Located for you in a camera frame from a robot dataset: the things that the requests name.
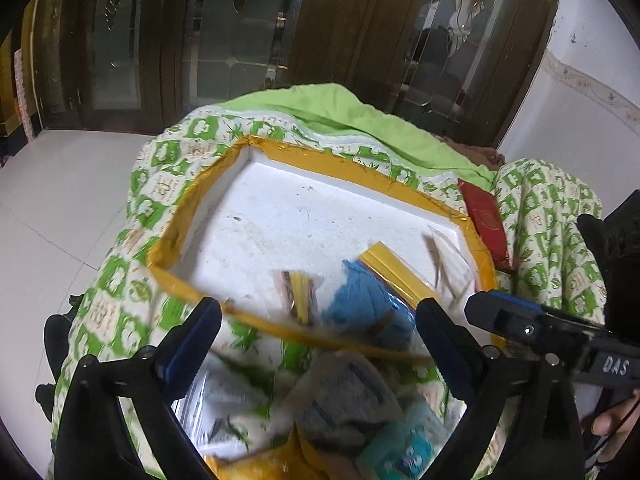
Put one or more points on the green white printed blanket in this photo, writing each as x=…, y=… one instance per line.
x=117, y=330

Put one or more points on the yellow cracker packet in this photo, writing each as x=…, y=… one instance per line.
x=260, y=465

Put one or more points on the patterned cardboard box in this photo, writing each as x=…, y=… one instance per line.
x=24, y=95

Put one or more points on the wooden glass door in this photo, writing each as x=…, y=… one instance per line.
x=425, y=35
x=175, y=35

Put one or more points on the person's right hand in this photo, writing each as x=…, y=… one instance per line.
x=607, y=422

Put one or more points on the bag of coloured sticks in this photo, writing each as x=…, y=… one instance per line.
x=300, y=295

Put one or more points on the yellow taped foam box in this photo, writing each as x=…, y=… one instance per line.
x=280, y=220

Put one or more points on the blue white desiccant packet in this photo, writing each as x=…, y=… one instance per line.
x=345, y=395

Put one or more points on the golden door frame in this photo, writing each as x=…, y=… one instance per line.
x=45, y=35

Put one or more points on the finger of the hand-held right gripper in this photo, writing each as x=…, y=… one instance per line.
x=520, y=305
x=520, y=330

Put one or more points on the teal tissue pack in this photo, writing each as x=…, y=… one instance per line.
x=400, y=445

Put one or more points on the brown cloth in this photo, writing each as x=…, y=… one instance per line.
x=475, y=154

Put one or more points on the black object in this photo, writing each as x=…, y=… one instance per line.
x=55, y=335

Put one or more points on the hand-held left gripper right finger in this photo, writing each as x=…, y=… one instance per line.
x=440, y=340

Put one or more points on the white printed sachet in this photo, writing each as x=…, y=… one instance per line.
x=220, y=400

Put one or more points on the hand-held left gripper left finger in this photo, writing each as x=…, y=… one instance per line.
x=200, y=332

